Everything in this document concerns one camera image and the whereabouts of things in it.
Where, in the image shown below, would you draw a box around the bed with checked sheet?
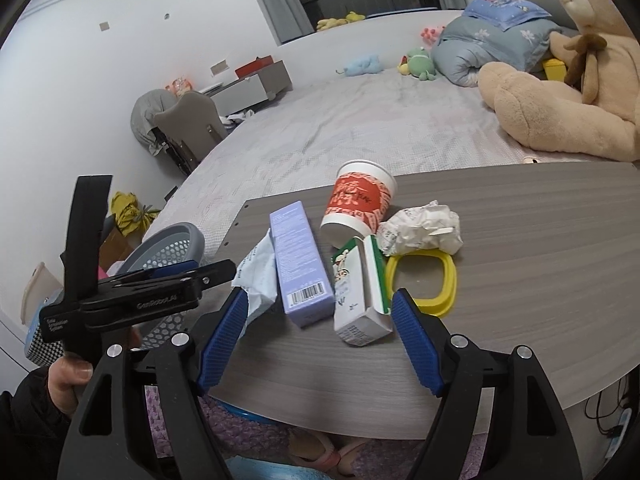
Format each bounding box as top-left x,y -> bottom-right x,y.
149,70 -> 579,260

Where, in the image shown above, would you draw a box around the lavender carton box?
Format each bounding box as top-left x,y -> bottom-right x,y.
269,200 -> 335,328

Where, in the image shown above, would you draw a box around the black white houndstooth box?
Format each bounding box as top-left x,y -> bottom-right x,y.
22,294 -> 66,366

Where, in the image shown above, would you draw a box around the white blue plastic wrapper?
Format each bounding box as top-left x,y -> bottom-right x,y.
231,231 -> 278,335

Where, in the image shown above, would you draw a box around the person's left hand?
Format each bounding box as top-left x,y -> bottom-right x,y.
47,353 -> 93,417

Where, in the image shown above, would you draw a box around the yellow plush on windowsill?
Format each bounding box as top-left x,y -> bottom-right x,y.
316,11 -> 367,32

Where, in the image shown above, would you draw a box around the white paper ball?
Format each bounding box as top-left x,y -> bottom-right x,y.
376,200 -> 463,257

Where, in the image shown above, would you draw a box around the yellow plastic bag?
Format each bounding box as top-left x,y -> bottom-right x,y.
110,192 -> 160,236

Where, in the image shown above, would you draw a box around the grey floating desk drawer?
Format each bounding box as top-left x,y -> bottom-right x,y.
203,61 -> 293,116

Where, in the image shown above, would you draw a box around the white green milk carton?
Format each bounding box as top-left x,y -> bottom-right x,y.
332,235 -> 393,347

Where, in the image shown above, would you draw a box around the green frog plush toy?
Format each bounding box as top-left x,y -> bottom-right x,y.
397,47 -> 437,81

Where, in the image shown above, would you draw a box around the yellow plastic ring frame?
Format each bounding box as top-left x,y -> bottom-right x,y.
385,249 -> 458,318

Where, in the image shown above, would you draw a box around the red white paper cup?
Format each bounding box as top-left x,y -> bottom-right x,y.
320,159 -> 397,248

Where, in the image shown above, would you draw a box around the pink plush toy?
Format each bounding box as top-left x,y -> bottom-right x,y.
421,25 -> 446,49

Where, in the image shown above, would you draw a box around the grey upholstered chair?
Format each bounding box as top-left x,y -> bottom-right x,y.
154,91 -> 228,174

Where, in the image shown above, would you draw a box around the light blue plush toy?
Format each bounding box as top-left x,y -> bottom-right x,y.
335,55 -> 384,77

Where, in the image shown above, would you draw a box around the red box on desk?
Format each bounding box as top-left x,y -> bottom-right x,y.
235,55 -> 273,79

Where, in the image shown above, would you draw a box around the large beige teddy bear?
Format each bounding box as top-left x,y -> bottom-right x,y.
478,0 -> 639,162

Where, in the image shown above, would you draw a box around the grey blue folded duvet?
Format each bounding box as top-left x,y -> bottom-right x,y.
431,16 -> 562,88

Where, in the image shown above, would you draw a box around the brown cardboard box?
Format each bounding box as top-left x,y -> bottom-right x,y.
99,228 -> 132,271

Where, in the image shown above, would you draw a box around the grey clothes on chair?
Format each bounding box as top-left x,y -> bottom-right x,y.
130,89 -> 178,156

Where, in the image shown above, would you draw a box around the grey perforated trash basket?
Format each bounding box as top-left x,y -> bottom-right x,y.
107,222 -> 205,350

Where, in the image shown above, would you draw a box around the blue patterned pillow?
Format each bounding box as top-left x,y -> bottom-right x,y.
463,0 -> 551,32

